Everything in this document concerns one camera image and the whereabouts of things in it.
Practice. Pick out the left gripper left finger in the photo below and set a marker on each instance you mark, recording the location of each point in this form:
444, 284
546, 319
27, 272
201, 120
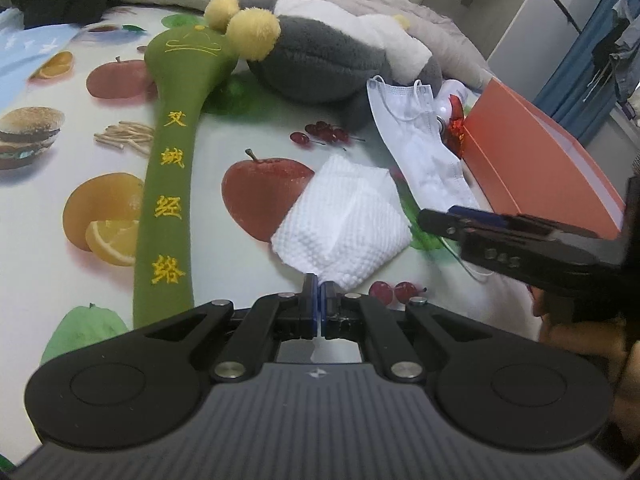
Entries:
271, 320

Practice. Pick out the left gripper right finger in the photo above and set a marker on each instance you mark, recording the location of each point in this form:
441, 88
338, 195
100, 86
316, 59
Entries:
365, 320

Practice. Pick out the white waffle cloth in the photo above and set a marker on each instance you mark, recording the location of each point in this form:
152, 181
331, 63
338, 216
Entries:
347, 223

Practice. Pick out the blue surgical face mask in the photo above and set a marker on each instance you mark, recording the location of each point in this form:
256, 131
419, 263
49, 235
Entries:
407, 123

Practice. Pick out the right hand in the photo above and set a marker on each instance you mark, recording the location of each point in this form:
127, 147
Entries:
599, 340

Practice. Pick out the salmon pink cardboard box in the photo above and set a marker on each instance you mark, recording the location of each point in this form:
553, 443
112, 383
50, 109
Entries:
525, 163

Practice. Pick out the blue curtain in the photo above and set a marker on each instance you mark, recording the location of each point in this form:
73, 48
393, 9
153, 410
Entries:
561, 97

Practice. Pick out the red foil wrapped bottle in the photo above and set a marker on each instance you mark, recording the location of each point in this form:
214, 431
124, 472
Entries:
450, 102

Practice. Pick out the hanging clothes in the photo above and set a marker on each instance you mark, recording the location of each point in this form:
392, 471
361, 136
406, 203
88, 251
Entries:
615, 60

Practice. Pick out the grey white penguin plush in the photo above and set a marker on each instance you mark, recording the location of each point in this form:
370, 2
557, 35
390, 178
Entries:
314, 52

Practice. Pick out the white wardrobe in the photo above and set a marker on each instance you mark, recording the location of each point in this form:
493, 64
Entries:
523, 41

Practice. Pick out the green plush massage stick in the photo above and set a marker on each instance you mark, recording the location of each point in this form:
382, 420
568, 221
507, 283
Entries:
186, 64

